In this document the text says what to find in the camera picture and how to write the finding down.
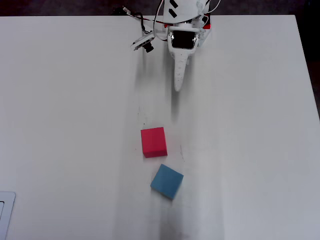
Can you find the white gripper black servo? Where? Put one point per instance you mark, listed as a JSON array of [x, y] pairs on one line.
[[182, 40]]

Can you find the blue foam cube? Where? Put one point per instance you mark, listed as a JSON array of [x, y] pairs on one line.
[[166, 181]]

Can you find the white and red robot base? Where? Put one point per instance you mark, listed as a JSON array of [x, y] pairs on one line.
[[206, 27]]

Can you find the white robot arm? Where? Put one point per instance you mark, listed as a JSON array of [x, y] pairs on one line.
[[185, 10]]

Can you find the red foam cube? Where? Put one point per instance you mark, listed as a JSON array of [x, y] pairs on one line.
[[153, 141]]

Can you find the silver laptop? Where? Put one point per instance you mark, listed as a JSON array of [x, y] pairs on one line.
[[6, 212]]

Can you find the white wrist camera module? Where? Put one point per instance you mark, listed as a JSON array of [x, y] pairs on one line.
[[142, 42]]

